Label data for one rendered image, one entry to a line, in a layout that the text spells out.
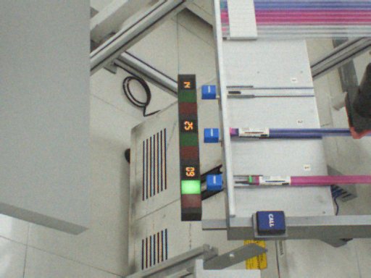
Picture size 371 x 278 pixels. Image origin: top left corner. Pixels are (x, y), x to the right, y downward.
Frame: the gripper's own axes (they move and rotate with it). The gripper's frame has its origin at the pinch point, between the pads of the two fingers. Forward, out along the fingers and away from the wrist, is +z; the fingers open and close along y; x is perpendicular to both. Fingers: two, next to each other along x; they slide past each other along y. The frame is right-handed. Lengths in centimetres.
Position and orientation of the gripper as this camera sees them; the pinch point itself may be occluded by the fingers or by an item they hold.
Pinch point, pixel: (356, 132)
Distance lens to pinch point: 138.8
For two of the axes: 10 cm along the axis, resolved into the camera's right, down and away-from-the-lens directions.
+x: -10.0, 0.1, -0.2
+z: -0.1, 5.4, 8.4
